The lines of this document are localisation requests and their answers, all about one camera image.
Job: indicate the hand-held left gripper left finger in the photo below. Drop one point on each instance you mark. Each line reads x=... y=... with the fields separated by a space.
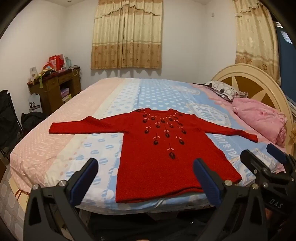
x=85 y=179

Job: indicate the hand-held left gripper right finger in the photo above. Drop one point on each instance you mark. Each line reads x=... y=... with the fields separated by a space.
x=207 y=180

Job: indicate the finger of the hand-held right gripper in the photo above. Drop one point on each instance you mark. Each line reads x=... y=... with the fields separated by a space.
x=251 y=161
x=276 y=153

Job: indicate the red embroidered knit sweater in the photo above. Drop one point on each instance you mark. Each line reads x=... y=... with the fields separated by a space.
x=157 y=166

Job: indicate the pink pillow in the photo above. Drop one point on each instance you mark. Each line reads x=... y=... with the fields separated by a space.
x=259 y=118

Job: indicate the bed with pink blue sheet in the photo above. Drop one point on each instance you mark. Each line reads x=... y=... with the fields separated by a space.
x=69 y=143

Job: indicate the white dark patterned pillow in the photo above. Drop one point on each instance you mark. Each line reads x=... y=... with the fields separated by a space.
x=222 y=89

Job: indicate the cream wooden headboard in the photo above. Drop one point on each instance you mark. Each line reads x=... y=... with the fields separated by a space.
x=254 y=76

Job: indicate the black backpack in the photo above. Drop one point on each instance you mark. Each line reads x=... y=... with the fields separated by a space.
x=32 y=119

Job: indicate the stack of pastel boxes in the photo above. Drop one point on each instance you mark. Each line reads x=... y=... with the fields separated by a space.
x=65 y=93

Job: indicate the white shopping bag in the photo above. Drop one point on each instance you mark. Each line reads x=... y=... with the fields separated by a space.
x=34 y=105

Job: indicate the dark blue panel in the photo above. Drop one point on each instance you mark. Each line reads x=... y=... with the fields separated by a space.
x=286 y=60

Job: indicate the brown wooden desk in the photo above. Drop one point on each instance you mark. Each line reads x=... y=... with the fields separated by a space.
x=49 y=92

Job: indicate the green yellow striped cloth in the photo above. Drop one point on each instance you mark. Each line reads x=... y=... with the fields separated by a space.
x=42 y=74

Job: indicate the narrow beige patterned curtain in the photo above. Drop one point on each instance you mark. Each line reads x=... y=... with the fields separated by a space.
x=254 y=39

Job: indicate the white card box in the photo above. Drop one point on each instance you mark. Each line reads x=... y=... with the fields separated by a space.
x=33 y=74

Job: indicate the pale teal gift bag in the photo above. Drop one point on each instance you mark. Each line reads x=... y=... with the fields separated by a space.
x=68 y=62

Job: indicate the red gift bags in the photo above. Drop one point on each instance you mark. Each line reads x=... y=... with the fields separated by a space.
x=56 y=62

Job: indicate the wide beige patterned curtain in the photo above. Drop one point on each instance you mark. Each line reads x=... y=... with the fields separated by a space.
x=124 y=41

